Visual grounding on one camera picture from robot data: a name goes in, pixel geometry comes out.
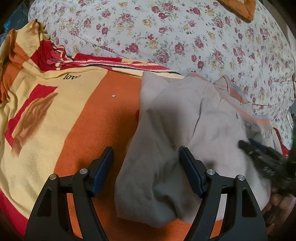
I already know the white floral quilt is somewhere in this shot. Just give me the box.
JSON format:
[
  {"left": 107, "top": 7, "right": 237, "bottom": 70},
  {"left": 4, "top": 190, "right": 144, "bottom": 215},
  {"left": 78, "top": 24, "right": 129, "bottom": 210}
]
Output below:
[{"left": 28, "top": 1, "right": 295, "bottom": 148}]

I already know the person's right hand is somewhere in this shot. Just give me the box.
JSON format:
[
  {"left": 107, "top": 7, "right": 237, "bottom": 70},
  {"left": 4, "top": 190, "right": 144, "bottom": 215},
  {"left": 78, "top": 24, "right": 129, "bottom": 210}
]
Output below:
[{"left": 261, "top": 187, "right": 295, "bottom": 235}]

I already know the grey-beige jacket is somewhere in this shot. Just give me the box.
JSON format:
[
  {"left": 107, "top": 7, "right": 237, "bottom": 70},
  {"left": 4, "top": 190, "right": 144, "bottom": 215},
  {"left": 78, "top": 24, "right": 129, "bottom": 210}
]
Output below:
[{"left": 115, "top": 72, "right": 281, "bottom": 227}]

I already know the blue plastic bag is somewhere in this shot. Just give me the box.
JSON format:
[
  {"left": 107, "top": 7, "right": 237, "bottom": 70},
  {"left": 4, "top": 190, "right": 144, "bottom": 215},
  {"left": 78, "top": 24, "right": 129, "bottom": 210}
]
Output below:
[{"left": 4, "top": 2, "right": 29, "bottom": 34}]

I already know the orange checkered plush mat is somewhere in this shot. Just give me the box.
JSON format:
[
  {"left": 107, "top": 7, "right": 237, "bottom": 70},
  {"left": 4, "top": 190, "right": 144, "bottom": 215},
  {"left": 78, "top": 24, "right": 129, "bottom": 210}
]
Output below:
[{"left": 218, "top": 0, "right": 256, "bottom": 22}]

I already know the orange yellow red blanket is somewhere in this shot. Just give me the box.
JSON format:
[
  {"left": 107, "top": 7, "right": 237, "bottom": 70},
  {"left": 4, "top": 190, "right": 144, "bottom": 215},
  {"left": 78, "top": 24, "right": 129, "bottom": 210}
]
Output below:
[{"left": 0, "top": 19, "right": 292, "bottom": 241}]

